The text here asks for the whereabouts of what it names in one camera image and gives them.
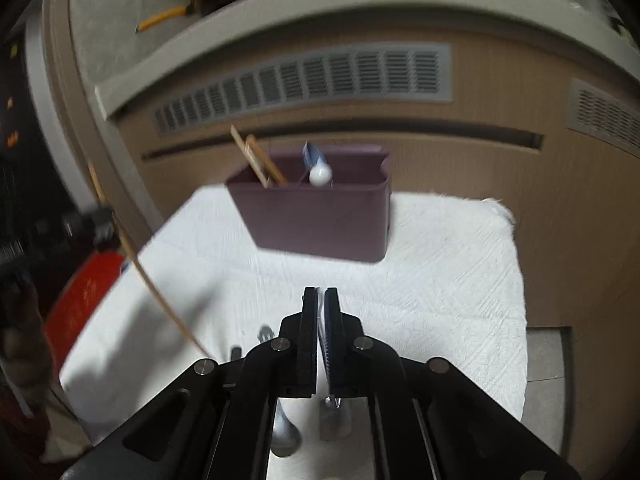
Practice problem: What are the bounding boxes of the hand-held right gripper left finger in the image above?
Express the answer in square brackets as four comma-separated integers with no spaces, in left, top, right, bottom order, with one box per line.
[60,287,319,480]

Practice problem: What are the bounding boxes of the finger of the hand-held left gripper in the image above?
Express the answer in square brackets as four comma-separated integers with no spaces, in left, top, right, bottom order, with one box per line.
[92,206,122,254]

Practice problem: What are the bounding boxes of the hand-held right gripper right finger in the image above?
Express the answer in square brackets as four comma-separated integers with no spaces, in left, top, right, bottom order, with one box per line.
[322,287,581,480]

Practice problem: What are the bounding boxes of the wooden chopstick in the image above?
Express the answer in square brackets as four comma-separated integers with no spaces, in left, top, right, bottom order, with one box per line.
[246,134,288,186]
[88,162,214,357]

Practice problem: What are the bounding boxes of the metal utensil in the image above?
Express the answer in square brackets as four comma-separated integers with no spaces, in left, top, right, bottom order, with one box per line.
[319,394,352,442]

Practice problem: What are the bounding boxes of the purple utensil holder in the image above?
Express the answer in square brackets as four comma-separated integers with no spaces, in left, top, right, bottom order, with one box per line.
[226,144,392,263]

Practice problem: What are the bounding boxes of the wooden chopsticks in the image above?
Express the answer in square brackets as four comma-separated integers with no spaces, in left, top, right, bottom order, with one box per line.
[230,126,273,189]

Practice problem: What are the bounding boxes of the blue spoon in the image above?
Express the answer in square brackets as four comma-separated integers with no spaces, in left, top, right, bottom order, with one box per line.
[303,141,327,168]

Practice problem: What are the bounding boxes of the red container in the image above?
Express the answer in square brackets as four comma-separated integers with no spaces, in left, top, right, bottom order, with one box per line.
[42,249,127,376]

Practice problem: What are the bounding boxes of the white cloth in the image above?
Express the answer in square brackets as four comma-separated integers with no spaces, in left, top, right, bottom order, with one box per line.
[59,185,528,480]

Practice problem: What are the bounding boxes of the dark appliance with orange lights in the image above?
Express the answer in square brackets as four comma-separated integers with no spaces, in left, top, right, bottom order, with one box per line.
[0,20,56,211]

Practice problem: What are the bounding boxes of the wooden cabinet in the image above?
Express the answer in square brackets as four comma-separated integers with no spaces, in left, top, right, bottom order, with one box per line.
[45,25,640,461]

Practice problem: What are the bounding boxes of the large grey vent grille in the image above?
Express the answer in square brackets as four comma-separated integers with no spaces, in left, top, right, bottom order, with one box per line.
[152,44,453,136]

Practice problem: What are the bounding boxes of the grey stone countertop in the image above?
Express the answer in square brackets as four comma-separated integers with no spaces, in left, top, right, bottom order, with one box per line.
[70,0,640,121]

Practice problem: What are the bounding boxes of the small grey vent grille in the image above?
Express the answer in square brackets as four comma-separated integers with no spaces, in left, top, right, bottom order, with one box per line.
[567,79,640,158]

